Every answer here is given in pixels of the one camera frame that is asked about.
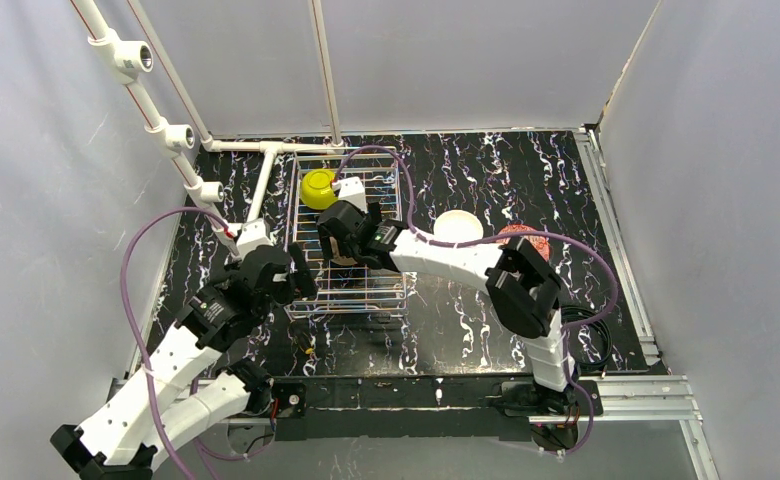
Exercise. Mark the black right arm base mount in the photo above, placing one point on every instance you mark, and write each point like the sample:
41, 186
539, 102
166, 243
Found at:
554, 416

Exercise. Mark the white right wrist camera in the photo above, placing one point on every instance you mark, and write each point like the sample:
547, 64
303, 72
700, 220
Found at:
352, 190

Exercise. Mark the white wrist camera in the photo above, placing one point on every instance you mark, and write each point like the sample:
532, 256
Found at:
352, 190
251, 235

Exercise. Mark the white ceramic bowl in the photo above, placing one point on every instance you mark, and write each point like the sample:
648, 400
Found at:
457, 226

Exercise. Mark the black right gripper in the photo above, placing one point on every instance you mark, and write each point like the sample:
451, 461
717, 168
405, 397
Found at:
336, 238

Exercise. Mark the white pvc pipe frame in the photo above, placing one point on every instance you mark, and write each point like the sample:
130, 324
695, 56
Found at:
127, 61

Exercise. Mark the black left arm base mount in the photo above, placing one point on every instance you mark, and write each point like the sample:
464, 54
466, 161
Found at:
255, 428

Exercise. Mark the yellow-green plastic bowl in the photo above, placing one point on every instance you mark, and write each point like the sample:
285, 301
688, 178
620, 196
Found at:
316, 189

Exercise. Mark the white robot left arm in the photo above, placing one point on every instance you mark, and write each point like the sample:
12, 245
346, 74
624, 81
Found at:
137, 428

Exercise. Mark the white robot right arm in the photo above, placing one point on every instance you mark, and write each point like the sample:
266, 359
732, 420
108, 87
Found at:
523, 288

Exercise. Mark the red patterned bowl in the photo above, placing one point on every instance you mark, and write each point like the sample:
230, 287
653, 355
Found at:
541, 244

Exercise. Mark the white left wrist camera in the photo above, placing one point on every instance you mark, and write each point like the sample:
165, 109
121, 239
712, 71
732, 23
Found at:
251, 235

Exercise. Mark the black yellow screwdriver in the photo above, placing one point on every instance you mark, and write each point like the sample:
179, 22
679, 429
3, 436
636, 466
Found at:
301, 336

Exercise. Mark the beige ceramic bowl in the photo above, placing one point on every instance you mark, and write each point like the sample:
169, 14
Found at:
343, 252

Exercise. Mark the aluminium base frame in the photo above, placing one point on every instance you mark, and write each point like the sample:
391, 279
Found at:
427, 372

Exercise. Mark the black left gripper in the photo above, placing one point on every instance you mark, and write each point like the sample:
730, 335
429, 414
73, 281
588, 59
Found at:
303, 279

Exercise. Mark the white wire dish rack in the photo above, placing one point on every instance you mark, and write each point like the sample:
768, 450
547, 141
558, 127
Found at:
356, 289

